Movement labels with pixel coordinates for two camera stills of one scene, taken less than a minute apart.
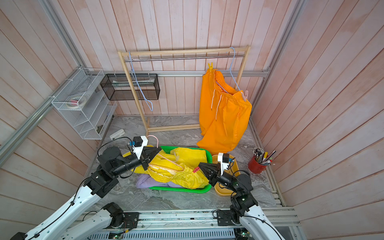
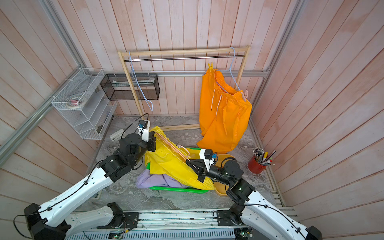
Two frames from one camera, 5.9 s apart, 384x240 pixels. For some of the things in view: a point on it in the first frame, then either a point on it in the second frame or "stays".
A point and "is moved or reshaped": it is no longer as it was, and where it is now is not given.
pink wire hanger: x=160 y=154 to x=179 y=149
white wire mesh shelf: x=83 y=101 stays
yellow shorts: x=177 y=166 is moved or reshaped
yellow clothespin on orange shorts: x=210 y=67 stays
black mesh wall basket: x=117 y=87 stays
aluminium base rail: x=204 y=224 stays
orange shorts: x=224 y=112 stays
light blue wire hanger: x=148 y=101 stays
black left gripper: x=145 y=158 to x=151 y=141
